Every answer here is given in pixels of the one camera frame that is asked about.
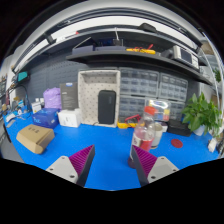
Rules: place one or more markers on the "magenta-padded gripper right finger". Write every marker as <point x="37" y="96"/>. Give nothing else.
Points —
<point x="160" y="166"/>

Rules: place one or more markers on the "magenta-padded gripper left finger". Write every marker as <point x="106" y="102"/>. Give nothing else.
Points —
<point x="68" y="168"/>

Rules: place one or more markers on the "clear red-capped drink bottle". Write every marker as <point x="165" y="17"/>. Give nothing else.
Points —
<point x="144" y="133"/>

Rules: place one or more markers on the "flat round red coaster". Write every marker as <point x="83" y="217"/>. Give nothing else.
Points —
<point x="176" y="143"/>

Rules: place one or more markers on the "black and white carton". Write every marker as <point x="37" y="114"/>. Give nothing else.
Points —
<point x="164" y="127"/>

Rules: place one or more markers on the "black flat case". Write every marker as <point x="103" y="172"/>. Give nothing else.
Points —
<point x="179" y="128"/>

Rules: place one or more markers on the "brown cardboard box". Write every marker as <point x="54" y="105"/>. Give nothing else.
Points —
<point x="35" y="137"/>

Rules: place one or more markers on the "white carton box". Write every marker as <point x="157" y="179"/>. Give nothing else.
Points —
<point x="69" y="118"/>

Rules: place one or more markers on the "blue carton box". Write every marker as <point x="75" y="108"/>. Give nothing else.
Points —
<point x="46" y="118"/>

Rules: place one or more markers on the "clear organiser box coloured parts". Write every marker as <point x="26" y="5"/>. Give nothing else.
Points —
<point x="161" y="110"/>

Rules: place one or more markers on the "small white adapter block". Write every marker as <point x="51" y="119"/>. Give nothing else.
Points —
<point x="212" y="145"/>

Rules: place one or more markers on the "potted green plant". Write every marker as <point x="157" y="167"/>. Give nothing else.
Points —
<point x="200" y="113"/>

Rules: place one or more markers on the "dark grey flat box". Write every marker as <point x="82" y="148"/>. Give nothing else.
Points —
<point x="69" y="96"/>

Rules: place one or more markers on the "purple plastic bag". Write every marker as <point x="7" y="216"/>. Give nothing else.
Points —
<point x="52" y="98"/>

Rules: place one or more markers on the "black rectangular speaker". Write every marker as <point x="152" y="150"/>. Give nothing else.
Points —
<point x="106" y="106"/>

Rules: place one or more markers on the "white pegboard tray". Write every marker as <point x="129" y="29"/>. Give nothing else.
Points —
<point x="88" y="96"/>

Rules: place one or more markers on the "white metal shelf rack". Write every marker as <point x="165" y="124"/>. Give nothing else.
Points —
<point x="215" y="66"/>

